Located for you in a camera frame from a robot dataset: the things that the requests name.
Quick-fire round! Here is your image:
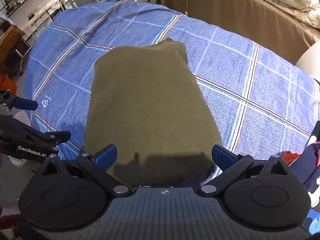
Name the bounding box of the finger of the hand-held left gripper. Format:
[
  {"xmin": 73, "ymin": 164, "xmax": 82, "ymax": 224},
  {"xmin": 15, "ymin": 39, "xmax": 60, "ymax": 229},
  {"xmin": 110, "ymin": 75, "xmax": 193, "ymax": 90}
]
[
  {"xmin": 0, "ymin": 89, "xmax": 39, "ymax": 111},
  {"xmin": 37, "ymin": 130, "xmax": 72, "ymax": 147}
]

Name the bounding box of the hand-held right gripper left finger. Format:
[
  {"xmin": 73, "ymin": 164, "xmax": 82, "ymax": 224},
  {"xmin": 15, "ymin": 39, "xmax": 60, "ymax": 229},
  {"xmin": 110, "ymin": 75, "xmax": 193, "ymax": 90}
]
[{"xmin": 37, "ymin": 144, "xmax": 137, "ymax": 197}]

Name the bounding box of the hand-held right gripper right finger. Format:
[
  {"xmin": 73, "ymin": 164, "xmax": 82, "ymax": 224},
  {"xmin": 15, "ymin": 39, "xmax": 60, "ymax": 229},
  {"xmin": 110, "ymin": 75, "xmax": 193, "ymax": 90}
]
[{"xmin": 199, "ymin": 144, "xmax": 291, "ymax": 197}]

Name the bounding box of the olive green garment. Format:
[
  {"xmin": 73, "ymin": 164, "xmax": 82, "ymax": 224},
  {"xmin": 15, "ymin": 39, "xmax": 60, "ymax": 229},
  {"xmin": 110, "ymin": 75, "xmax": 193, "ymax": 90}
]
[{"xmin": 82, "ymin": 38, "xmax": 223, "ymax": 186}]

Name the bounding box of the orange box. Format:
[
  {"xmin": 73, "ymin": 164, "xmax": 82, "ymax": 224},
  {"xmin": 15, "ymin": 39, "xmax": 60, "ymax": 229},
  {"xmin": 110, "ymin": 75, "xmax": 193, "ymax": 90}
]
[{"xmin": 0, "ymin": 73, "xmax": 18, "ymax": 96}]

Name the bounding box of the brown wooden cart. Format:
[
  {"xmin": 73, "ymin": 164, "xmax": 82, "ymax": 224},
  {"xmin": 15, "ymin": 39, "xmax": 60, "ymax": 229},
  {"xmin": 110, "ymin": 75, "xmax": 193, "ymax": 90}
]
[{"xmin": 0, "ymin": 21, "xmax": 32, "ymax": 77}]

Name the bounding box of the orange cloth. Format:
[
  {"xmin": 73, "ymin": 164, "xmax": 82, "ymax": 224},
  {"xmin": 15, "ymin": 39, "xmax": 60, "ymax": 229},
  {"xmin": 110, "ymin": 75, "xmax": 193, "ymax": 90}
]
[{"xmin": 282, "ymin": 151, "xmax": 303, "ymax": 166}]

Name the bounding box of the dark printed cloth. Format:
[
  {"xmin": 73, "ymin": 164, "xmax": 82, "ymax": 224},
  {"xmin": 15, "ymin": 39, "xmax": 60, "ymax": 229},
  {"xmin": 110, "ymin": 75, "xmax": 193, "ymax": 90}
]
[{"xmin": 287, "ymin": 129, "xmax": 320, "ymax": 237}]

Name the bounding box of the brown covered bed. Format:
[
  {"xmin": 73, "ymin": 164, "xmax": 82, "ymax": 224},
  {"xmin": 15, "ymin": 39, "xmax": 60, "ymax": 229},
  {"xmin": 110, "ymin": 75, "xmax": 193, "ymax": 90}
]
[{"xmin": 144, "ymin": 0, "xmax": 317, "ymax": 52}]

